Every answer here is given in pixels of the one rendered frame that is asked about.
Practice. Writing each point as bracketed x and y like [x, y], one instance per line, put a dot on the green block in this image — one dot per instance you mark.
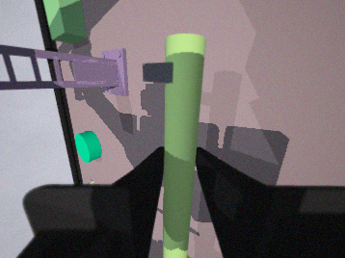
[66, 20]

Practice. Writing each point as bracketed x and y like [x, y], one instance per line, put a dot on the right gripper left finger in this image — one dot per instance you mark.
[129, 206]

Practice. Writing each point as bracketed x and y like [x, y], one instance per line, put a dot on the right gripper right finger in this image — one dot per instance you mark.
[245, 212]

